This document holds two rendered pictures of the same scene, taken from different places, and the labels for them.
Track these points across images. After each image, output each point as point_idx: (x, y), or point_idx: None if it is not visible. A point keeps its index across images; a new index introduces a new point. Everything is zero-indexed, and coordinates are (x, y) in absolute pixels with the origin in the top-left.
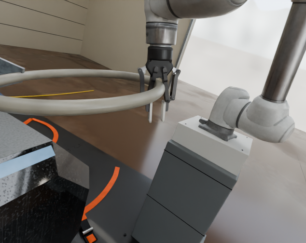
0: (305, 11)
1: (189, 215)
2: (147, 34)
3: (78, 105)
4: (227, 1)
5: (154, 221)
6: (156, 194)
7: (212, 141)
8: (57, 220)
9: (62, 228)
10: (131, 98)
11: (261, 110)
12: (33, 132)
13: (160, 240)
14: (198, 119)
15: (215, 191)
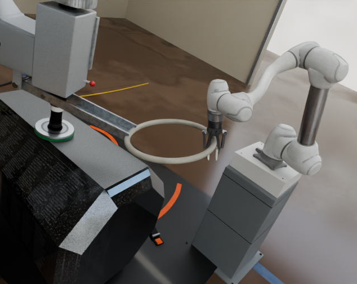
0: (315, 92)
1: (240, 227)
2: (208, 115)
3: (177, 160)
4: (239, 121)
5: (212, 231)
6: (214, 208)
7: (259, 169)
8: (146, 216)
9: (147, 222)
10: (197, 156)
11: (294, 150)
12: (137, 160)
13: (217, 248)
14: (257, 147)
15: (259, 208)
